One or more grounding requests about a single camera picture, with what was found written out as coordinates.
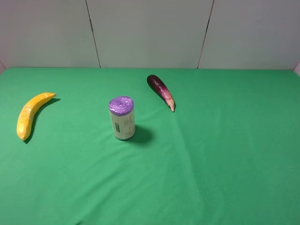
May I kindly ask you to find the green tablecloth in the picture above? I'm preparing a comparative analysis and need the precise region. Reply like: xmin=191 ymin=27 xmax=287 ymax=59
xmin=0 ymin=68 xmax=300 ymax=225

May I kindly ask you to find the purple eggplant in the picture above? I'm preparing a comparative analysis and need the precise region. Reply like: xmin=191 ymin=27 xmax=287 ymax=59
xmin=147 ymin=75 xmax=175 ymax=113

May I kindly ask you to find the yellow banana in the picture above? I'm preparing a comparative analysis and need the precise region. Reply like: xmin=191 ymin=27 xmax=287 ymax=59
xmin=16 ymin=92 xmax=56 ymax=141

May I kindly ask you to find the purple garbage bag roll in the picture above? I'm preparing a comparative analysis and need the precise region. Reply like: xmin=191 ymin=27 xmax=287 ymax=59
xmin=108 ymin=96 xmax=135 ymax=141

